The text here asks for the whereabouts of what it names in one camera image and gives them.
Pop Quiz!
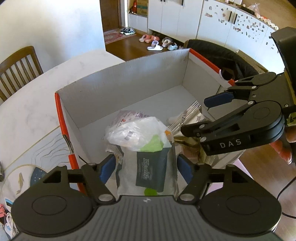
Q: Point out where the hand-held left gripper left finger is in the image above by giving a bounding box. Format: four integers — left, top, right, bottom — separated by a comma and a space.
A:
30, 154, 116, 205

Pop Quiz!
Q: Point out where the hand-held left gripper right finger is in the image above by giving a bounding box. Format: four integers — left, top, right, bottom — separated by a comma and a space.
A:
176, 154, 255, 205

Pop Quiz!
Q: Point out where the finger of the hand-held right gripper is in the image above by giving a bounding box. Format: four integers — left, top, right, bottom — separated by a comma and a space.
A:
180, 101, 258, 143
204, 72, 278, 108

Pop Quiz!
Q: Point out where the white packet with green print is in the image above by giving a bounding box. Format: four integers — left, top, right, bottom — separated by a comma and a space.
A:
105, 116, 178, 197

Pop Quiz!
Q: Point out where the clear bag with label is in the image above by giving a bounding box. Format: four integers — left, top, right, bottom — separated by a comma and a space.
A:
112, 110, 151, 127

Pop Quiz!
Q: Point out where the red cardboard box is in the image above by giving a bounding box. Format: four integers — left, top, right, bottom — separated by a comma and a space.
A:
54, 47, 247, 193

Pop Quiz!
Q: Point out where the white marble desktop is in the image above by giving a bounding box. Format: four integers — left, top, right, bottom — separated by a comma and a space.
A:
0, 49, 126, 241

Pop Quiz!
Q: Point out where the person's right hand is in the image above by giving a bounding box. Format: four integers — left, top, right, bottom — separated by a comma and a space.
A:
270, 125, 296, 165

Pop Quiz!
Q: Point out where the black chair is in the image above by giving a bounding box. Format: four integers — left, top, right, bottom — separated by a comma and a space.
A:
184, 39, 269, 82

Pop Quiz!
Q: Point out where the white slipper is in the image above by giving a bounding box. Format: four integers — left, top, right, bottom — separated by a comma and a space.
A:
147, 40, 164, 51

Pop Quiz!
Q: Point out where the small clear plastic bag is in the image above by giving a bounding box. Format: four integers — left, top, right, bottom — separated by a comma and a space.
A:
246, 3, 263, 14

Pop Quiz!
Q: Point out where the printed cardboard box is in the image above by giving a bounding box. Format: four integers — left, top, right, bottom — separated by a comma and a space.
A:
137, 0, 148, 15

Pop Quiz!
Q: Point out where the patterned red rug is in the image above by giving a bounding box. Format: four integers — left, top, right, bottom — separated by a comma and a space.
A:
103, 28, 137, 45

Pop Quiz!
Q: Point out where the wooden chair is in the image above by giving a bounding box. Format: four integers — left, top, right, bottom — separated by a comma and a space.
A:
0, 46, 44, 102

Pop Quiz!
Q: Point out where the black cable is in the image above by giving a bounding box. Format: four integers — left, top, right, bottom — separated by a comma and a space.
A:
276, 176, 296, 219

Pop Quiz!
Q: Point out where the large white wall cabinet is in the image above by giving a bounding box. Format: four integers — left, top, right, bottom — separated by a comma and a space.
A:
128, 0, 281, 61

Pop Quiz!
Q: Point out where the white cable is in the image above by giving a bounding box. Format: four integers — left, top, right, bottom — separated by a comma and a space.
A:
3, 213, 20, 240

